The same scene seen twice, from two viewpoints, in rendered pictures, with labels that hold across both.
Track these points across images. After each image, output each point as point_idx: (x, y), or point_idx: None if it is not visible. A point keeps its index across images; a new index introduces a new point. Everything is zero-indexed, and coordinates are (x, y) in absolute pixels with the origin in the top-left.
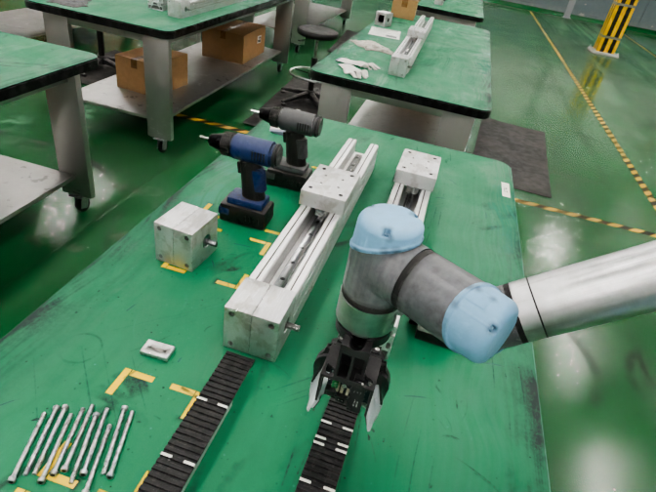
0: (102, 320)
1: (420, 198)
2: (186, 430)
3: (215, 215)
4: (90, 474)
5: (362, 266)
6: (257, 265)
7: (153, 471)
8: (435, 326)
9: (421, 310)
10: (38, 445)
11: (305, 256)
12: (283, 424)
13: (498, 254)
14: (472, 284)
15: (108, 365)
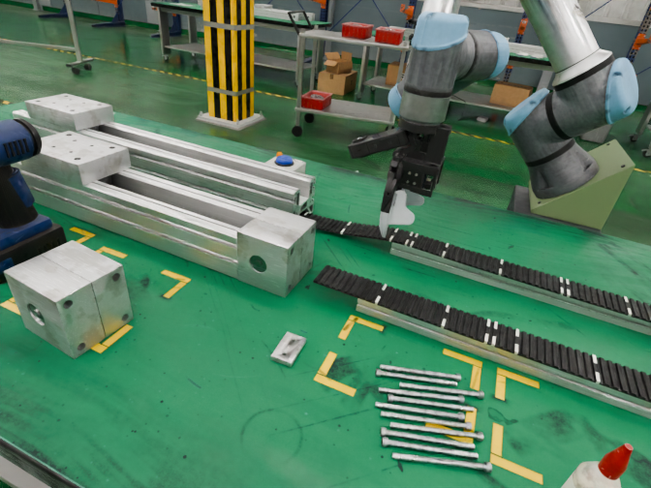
0: (215, 415)
1: (123, 128)
2: (416, 309)
3: (76, 242)
4: (462, 391)
5: (456, 56)
6: (145, 261)
7: (460, 331)
8: (493, 63)
9: (487, 59)
10: (441, 448)
11: (201, 198)
12: (381, 269)
13: (196, 139)
14: (487, 30)
15: (308, 397)
